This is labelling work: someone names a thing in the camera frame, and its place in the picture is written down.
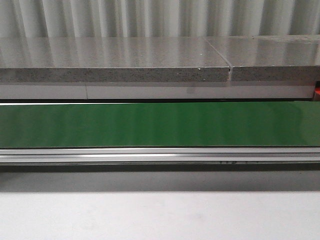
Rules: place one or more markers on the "green conveyor belt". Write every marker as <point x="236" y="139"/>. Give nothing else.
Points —
<point x="163" y="124"/>

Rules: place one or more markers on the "grey speckled stone slab left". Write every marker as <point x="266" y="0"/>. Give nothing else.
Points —
<point x="110" y="60"/>

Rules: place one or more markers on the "grey speckled stone slab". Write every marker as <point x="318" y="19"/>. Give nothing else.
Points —
<point x="270" y="58"/>
<point x="110" y="60"/>

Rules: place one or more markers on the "grey speckled stone slab right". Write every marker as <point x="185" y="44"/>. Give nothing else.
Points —
<point x="270" y="58"/>

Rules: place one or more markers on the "white panel under slab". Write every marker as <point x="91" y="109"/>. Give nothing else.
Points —
<point x="130" y="91"/>

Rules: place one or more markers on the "red plastic tray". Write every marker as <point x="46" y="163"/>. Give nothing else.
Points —
<point x="316" y="95"/>

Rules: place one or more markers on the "white corrugated curtain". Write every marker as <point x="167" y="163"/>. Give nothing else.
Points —
<point x="158" y="18"/>

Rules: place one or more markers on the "aluminium conveyor side rail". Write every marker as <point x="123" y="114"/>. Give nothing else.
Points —
<point x="157" y="155"/>

